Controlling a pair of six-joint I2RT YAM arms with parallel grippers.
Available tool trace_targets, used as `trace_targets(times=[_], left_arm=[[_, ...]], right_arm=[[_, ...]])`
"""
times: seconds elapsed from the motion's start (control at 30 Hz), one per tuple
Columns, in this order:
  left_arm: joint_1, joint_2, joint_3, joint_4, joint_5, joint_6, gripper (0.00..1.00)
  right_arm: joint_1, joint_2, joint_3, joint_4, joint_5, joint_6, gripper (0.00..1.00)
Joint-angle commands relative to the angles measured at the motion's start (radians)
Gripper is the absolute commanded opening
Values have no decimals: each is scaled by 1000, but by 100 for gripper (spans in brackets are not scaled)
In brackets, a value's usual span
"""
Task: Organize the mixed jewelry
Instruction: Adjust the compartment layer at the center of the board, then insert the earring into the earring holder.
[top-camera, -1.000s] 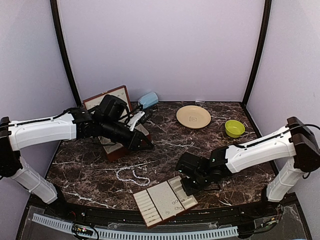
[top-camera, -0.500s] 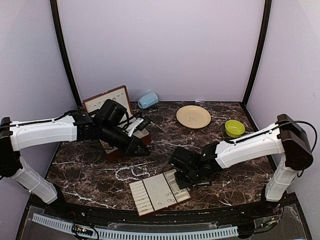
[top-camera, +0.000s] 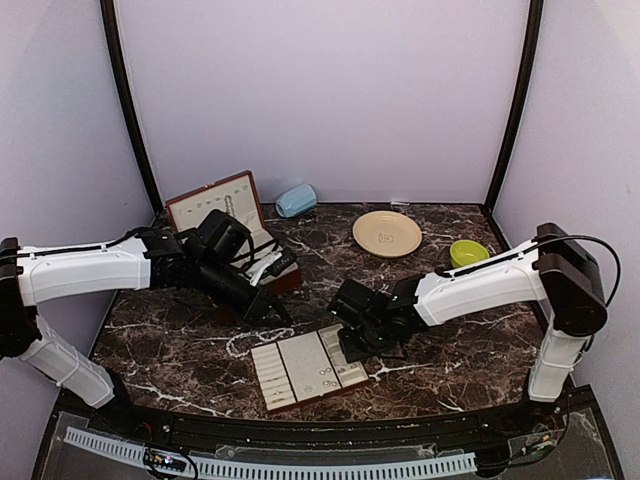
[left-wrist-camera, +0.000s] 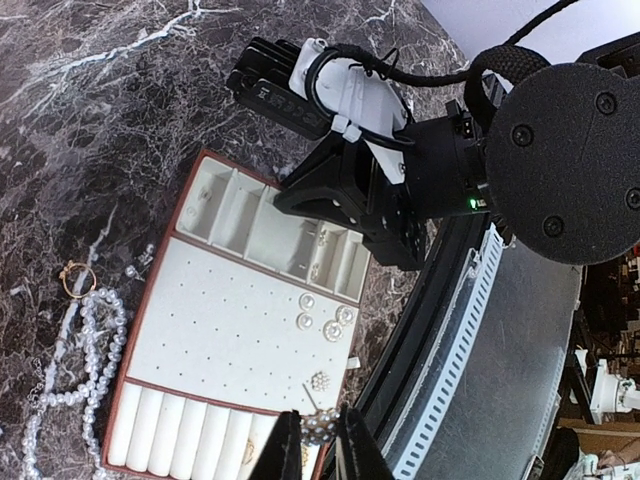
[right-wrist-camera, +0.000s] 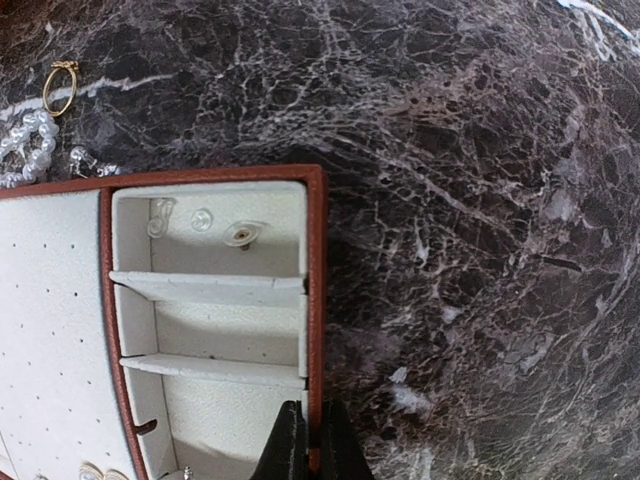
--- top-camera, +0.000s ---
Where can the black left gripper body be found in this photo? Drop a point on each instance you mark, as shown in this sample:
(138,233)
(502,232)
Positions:
(212,278)

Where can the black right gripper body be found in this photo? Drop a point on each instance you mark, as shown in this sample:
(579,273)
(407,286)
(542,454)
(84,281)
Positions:
(368,344)

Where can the red earring tray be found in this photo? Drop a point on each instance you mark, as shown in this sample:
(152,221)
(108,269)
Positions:
(305,368)

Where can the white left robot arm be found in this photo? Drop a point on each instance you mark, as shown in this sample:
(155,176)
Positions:
(32,276)

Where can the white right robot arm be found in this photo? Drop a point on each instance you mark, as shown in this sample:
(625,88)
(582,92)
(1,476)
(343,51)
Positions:
(553,267)

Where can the red wooden jewelry box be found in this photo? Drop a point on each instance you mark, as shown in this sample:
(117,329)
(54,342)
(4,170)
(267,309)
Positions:
(236,196)

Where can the cream ceramic plate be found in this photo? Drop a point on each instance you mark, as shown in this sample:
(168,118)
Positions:
(387,234)

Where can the light blue cup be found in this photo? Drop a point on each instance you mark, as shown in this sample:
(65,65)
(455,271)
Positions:
(296,201)

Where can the green small bowl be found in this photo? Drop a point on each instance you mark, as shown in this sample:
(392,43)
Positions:
(467,252)

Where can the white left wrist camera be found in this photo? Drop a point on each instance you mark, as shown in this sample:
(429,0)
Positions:
(273,264)

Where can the white slotted cable duct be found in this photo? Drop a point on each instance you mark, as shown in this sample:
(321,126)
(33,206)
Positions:
(243,463)

